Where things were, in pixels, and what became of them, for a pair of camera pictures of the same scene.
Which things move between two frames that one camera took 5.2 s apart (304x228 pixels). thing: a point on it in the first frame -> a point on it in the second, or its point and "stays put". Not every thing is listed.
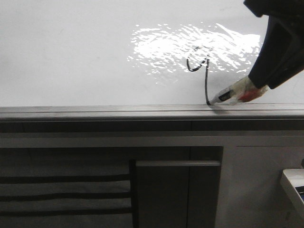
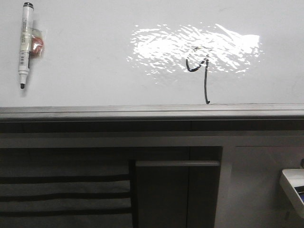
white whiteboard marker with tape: [242, 92] -> [32, 42]
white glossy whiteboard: [128, 52] stays put
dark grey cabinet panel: [176, 186] stays put
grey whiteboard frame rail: [248, 118] stays put
